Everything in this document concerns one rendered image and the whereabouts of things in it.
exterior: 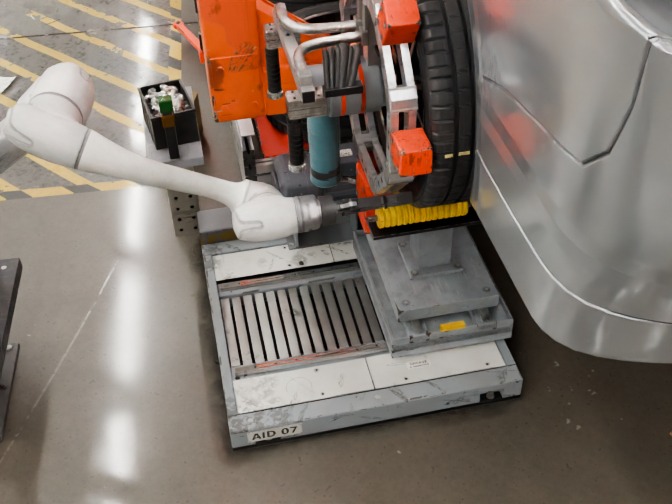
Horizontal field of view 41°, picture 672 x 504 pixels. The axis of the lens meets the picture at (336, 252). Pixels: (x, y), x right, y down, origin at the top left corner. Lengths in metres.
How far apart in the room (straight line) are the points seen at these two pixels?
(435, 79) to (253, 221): 0.55
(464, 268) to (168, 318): 0.95
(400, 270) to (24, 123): 1.16
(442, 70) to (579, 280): 0.62
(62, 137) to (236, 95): 0.77
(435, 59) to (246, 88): 0.88
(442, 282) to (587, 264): 1.10
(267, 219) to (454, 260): 0.74
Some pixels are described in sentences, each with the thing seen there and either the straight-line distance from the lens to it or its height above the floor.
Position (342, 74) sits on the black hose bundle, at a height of 1.00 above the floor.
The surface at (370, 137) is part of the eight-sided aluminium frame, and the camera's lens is 2.53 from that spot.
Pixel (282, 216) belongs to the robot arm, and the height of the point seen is 0.67.
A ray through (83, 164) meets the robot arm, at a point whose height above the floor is 0.84.
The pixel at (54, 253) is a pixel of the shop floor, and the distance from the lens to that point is 3.27.
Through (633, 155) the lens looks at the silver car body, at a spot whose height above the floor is 1.24.
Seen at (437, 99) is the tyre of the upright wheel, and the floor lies 0.97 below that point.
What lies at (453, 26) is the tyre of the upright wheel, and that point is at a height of 1.10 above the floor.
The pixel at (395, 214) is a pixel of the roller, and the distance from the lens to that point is 2.40.
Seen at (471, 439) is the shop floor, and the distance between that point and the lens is 2.56.
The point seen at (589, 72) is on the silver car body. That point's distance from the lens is 1.45.
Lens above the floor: 2.03
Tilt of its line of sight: 41 degrees down
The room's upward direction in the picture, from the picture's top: 2 degrees counter-clockwise
